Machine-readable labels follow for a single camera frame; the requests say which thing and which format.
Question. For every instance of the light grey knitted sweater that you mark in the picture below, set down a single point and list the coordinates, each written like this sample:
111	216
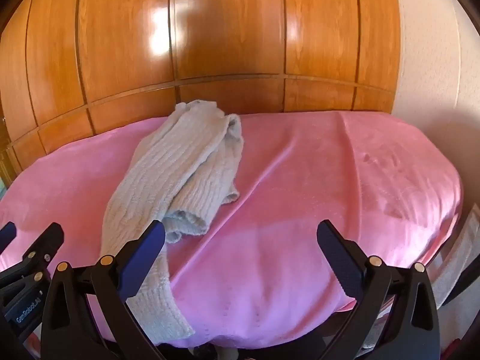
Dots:
176	165

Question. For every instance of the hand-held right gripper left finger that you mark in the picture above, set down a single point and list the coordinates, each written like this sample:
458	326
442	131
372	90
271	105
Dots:
144	253

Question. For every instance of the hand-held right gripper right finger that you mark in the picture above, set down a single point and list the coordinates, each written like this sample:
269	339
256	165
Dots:
337	255

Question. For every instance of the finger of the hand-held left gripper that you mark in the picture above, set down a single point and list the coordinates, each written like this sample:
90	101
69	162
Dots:
6	235
47	242

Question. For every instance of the pink blanket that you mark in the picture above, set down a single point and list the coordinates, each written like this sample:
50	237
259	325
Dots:
307	202

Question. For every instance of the white bed sheet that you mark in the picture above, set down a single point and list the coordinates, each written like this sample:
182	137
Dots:
455	255

